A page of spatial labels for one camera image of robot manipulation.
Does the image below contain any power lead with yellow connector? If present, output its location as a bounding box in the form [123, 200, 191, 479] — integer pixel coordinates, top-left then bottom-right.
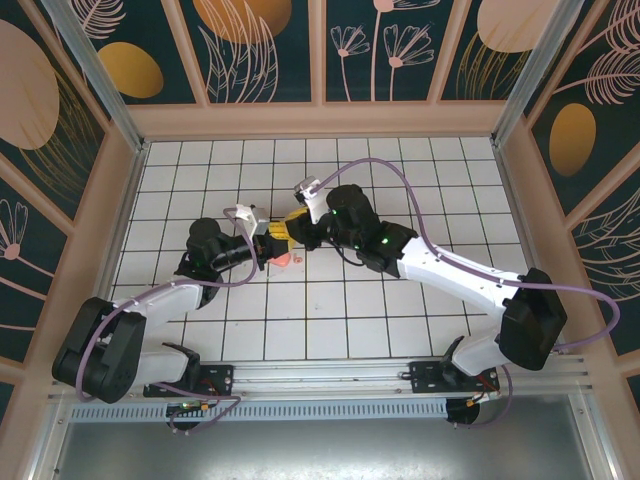
[449, 387, 501, 426]
[167, 397, 216, 419]

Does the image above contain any grey metal sheet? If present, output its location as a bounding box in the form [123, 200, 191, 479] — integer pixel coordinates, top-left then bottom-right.
[29, 394, 621, 480]

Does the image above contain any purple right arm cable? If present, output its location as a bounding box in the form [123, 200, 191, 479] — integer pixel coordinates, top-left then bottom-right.
[313, 157, 622, 431]

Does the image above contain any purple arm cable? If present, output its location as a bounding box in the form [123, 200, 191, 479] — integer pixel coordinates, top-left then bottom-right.
[73, 205, 264, 435]
[313, 157, 622, 431]

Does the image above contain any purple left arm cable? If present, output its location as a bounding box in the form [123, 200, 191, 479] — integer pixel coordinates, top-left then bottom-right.
[73, 205, 264, 435]

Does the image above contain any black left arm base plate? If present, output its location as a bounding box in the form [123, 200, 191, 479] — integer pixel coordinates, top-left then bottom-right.
[143, 363, 235, 399]

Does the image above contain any aluminium mounting rail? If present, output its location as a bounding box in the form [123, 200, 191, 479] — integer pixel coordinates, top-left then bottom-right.
[47, 357, 589, 401]

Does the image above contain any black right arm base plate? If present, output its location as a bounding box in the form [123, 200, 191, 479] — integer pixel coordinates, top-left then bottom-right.
[408, 360, 501, 394]

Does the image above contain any grey slotted cable duct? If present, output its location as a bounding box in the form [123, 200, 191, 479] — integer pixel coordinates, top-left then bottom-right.
[67, 397, 449, 421]

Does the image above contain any aluminium frame post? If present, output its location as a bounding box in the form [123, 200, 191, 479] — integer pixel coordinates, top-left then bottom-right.
[492, 0, 601, 146]
[39, 0, 151, 151]

